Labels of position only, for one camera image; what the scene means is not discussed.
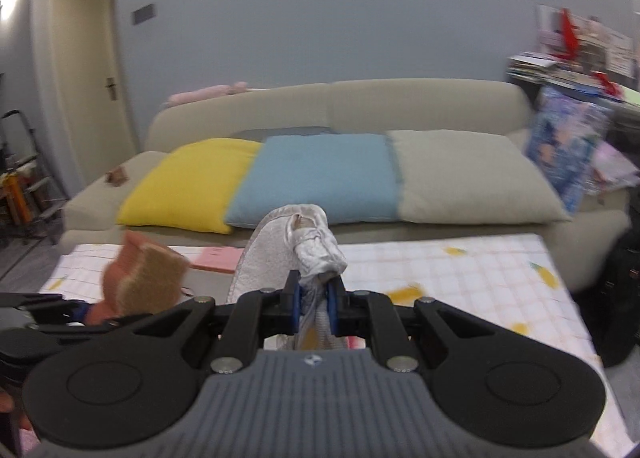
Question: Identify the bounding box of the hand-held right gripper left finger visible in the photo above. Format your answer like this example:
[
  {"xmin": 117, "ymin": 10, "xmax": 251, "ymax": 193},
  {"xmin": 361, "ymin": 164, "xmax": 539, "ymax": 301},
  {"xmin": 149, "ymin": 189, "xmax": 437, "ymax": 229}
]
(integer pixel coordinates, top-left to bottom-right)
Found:
[{"xmin": 102, "ymin": 272, "xmax": 304, "ymax": 374}]

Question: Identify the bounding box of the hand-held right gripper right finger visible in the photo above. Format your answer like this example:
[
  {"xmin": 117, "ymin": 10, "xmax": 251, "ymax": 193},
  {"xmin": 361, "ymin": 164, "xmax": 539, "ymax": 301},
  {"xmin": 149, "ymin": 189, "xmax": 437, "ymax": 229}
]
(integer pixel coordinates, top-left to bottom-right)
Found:
[{"xmin": 327, "ymin": 279, "xmax": 531, "ymax": 374}]

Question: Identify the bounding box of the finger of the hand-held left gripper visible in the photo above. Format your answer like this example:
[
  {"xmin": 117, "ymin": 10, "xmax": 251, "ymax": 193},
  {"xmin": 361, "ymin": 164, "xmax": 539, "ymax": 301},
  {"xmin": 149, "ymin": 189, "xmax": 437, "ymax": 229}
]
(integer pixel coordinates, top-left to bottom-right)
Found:
[
  {"xmin": 26, "ymin": 304, "xmax": 108, "ymax": 333},
  {"xmin": 0, "ymin": 291, "xmax": 69, "ymax": 312}
]

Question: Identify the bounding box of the white cloth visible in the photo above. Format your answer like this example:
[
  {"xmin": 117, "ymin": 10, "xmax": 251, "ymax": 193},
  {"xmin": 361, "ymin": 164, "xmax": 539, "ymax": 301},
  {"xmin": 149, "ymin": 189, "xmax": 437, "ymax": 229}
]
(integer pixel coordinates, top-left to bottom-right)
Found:
[{"xmin": 226, "ymin": 204, "xmax": 349, "ymax": 352}]

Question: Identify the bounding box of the toast-shaped plush toy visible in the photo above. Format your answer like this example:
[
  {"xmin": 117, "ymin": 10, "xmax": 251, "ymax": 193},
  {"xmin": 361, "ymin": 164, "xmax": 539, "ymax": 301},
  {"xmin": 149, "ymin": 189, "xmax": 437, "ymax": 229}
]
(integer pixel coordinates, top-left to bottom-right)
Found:
[{"xmin": 82, "ymin": 230, "xmax": 191, "ymax": 326}]

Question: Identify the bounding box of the folding metal ladder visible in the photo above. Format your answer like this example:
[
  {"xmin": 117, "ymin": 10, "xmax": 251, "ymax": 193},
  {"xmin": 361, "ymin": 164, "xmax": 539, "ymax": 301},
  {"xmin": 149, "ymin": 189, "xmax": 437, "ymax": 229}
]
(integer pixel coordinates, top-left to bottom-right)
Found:
[{"xmin": 0, "ymin": 110, "xmax": 69, "ymax": 247}]

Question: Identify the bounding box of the blue pillow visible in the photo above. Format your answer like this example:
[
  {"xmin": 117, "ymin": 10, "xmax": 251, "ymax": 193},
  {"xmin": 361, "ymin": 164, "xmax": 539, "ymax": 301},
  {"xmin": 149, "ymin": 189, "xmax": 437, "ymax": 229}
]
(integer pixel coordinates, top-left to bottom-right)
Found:
[{"xmin": 223, "ymin": 134, "xmax": 401, "ymax": 230}]

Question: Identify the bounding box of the lemon print checked tablecloth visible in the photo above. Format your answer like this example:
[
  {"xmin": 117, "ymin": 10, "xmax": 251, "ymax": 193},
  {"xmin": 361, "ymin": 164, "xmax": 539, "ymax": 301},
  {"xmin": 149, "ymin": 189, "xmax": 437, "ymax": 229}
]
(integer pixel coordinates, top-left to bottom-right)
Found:
[{"xmin": 42, "ymin": 233, "xmax": 638, "ymax": 458}]

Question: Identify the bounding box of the yellow pillow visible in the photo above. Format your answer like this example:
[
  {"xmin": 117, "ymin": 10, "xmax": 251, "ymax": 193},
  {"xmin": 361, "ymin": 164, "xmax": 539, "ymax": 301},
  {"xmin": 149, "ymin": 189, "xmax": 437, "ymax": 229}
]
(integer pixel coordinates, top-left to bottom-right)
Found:
[{"xmin": 116, "ymin": 138, "xmax": 264, "ymax": 235}]

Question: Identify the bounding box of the beige pillow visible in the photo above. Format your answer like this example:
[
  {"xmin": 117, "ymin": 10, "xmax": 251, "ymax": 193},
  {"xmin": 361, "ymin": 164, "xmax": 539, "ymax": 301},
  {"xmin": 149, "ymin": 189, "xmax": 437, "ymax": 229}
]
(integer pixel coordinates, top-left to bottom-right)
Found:
[{"xmin": 386, "ymin": 130, "xmax": 573, "ymax": 225}]

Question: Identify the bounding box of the cream door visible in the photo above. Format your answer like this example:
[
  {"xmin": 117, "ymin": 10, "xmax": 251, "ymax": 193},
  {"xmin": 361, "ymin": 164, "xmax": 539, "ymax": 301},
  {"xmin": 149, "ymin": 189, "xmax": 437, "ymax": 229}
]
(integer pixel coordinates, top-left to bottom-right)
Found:
[{"xmin": 47, "ymin": 0, "xmax": 140, "ymax": 199}]

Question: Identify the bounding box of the pink plush toy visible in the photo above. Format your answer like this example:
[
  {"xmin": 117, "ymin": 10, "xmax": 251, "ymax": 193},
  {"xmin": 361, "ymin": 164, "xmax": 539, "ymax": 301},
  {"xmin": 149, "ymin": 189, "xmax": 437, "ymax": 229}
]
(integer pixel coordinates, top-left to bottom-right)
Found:
[{"xmin": 166, "ymin": 81, "xmax": 249, "ymax": 106}]

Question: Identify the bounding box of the beige sofa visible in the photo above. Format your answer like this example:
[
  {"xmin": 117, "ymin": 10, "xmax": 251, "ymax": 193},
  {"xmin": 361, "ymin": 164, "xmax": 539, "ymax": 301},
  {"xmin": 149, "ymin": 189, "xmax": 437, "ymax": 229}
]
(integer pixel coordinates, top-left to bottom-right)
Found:
[{"xmin": 60, "ymin": 79, "xmax": 632, "ymax": 291}]

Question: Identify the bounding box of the blue printed cushion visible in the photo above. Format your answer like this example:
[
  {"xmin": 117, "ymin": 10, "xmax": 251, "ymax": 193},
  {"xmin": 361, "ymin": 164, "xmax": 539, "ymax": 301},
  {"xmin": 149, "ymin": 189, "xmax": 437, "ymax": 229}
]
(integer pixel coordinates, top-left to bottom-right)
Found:
[{"xmin": 524, "ymin": 86, "xmax": 615, "ymax": 215}]

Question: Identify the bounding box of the black backpack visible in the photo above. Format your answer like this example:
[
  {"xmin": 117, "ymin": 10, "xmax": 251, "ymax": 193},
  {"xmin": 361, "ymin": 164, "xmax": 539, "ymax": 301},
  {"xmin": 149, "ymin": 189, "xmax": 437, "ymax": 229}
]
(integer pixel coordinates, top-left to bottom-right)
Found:
[{"xmin": 596, "ymin": 205, "xmax": 640, "ymax": 370}]

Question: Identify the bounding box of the pink clothes pile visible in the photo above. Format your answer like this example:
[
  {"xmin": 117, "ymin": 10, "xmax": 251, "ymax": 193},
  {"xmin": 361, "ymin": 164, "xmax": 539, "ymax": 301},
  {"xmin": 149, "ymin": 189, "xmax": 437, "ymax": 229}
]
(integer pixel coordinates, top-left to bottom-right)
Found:
[{"xmin": 589, "ymin": 142, "xmax": 638, "ymax": 196}]

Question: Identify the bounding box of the stack of books and papers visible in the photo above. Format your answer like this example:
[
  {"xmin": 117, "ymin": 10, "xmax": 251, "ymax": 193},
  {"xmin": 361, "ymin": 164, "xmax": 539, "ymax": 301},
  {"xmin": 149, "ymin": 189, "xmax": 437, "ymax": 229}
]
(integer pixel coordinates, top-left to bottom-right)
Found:
[{"xmin": 506, "ymin": 4, "xmax": 640, "ymax": 106}]

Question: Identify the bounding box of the grey wall switch plate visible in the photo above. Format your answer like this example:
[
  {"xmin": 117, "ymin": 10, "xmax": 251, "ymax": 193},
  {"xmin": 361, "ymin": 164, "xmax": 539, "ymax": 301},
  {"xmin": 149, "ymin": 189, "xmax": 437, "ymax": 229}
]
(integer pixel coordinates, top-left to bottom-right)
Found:
[{"xmin": 130, "ymin": 3, "xmax": 157, "ymax": 26}]

